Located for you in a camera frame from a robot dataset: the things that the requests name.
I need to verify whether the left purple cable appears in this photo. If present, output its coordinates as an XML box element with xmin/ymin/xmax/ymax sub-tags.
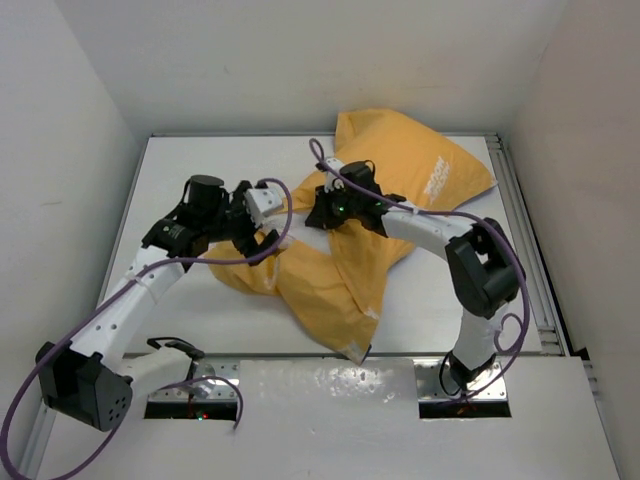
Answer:
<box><xmin>0</xmin><ymin>177</ymin><xmax>295</xmax><ymax>479</ymax></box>

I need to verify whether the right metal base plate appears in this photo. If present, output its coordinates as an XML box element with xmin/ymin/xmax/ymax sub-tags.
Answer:
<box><xmin>414</xmin><ymin>360</ymin><xmax>510</xmax><ymax>402</ymax></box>

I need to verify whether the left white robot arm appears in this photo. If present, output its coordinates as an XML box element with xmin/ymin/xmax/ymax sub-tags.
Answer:
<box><xmin>36</xmin><ymin>175</ymin><xmax>291</xmax><ymax>432</ymax></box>

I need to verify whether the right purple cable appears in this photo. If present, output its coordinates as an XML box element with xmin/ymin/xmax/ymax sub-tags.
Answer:
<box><xmin>308</xmin><ymin>138</ymin><xmax>532</xmax><ymax>401</ymax></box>

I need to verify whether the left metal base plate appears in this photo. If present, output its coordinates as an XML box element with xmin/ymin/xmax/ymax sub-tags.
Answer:
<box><xmin>147</xmin><ymin>358</ymin><xmax>240</xmax><ymax>403</ymax></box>

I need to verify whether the metal base plate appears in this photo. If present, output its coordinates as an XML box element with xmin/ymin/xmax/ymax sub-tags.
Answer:
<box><xmin>147</xmin><ymin>358</ymin><xmax>240</xmax><ymax>403</ymax></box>
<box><xmin>414</xmin><ymin>360</ymin><xmax>510</xmax><ymax>402</ymax></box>

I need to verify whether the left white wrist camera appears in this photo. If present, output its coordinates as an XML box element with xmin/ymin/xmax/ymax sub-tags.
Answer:
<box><xmin>244</xmin><ymin>187</ymin><xmax>284</xmax><ymax>223</ymax></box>

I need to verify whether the white pillow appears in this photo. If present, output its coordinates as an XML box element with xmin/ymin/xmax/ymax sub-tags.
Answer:
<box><xmin>260</xmin><ymin>213</ymin><xmax>331</xmax><ymax>255</ymax></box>

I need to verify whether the purple cable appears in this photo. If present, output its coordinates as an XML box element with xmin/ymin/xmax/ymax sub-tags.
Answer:
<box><xmin>0</xmin><ymin>177</ymin><xmax>295</xmax><ymax>479</ymax></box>
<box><xmin>308</xmin><ymin>138</ymin><xmax>532</xmax><ymax>401</ymax></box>

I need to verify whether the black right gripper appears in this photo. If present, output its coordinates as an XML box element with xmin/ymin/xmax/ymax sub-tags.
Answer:
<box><xmin>309</xmin><ymin>182</ymin><xmax>363</xmax><ymax>230</ymax></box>

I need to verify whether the white front cover board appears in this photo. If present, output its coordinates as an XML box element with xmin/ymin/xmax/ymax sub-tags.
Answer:
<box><xmin>34</xmin><ymin>355</ymin><xmax>622</xmax><ymax>480</ymax></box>

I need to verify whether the yellow blue printed pillowcase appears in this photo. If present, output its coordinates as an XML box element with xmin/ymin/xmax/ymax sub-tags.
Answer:
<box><xmin>205</xmin><ymin>109</ymin><xmax>495</xmax><ymax>364</ymax></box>

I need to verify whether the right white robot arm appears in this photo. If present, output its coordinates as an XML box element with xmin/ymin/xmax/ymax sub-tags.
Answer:
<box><xmin>306</xmin><ymin>158</ymin><xmax>525</xmax><ymax>389</ymax></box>

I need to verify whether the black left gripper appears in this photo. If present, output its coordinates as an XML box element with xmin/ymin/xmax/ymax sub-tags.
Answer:
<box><xmin>203</xmin><ymin>181</ymin><xmax>276</xmax><ymax>263</ymax></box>

